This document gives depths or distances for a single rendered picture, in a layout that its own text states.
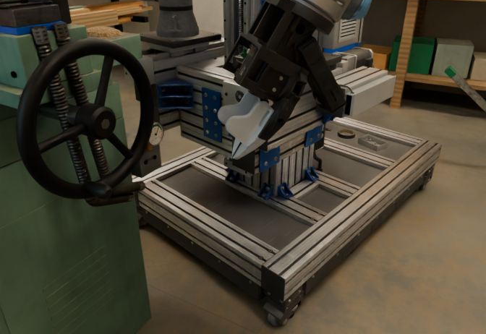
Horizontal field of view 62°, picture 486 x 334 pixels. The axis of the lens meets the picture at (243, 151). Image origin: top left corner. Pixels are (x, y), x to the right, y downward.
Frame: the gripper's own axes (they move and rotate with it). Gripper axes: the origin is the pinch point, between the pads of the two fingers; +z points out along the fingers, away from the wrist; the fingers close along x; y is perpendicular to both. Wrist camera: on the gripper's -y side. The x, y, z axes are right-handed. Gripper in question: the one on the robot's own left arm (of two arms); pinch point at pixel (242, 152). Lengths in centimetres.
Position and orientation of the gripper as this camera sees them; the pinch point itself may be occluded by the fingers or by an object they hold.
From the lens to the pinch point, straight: 56.0
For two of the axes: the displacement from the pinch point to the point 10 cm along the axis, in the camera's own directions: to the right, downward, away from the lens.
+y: -8.1, -3.1, -5.0
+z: -4.9, 8.3, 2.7
